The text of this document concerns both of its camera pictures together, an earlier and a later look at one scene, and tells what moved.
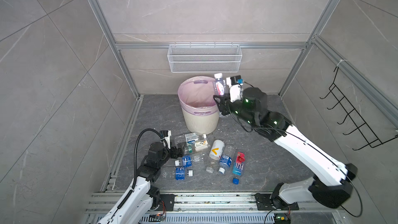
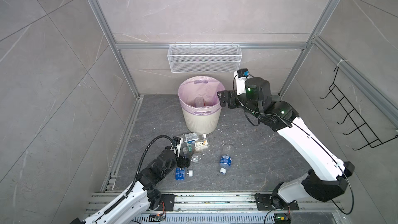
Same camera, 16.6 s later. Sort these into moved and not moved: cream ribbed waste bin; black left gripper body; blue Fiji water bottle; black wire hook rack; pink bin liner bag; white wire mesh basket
Moved: black left gripper body; blue Fiji water bottle
Not moved: pink bin liner bag; white wire mesh basket; cream ribbed waste bin; black wire hook rack
